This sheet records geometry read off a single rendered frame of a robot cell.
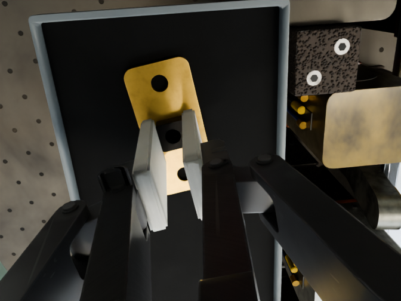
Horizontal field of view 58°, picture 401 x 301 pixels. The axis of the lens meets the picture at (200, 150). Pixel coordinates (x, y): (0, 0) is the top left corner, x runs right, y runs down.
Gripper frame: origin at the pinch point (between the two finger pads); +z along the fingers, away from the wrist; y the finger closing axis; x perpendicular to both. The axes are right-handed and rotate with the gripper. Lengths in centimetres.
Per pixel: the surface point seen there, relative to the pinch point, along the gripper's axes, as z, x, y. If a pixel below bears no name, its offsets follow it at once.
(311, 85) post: 10.4, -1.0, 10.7
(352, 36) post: 10.5, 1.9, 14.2
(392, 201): 10.5, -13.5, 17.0
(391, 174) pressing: 20.2, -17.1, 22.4
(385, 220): 9.8, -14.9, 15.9
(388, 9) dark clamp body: 12.4, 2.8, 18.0
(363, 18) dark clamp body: 12.5, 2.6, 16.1
